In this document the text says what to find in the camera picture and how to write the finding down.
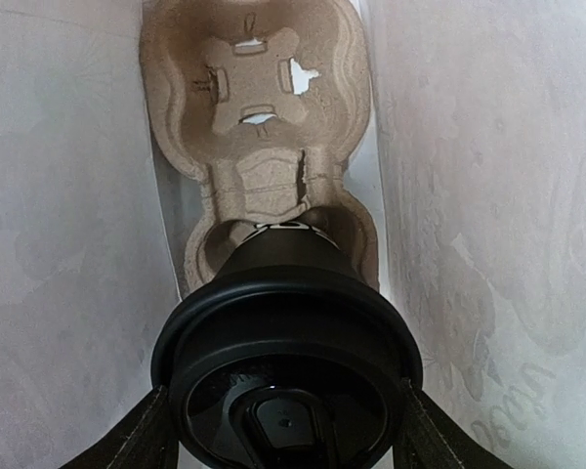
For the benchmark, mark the cardboard cup carrier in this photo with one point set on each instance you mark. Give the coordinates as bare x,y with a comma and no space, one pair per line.
263,104

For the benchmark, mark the kraft paper bag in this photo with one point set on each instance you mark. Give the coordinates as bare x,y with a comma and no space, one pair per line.
473,169

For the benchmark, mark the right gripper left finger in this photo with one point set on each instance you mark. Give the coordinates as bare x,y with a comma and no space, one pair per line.
144,438

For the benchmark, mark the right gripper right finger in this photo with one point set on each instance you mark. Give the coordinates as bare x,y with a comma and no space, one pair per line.
429,438

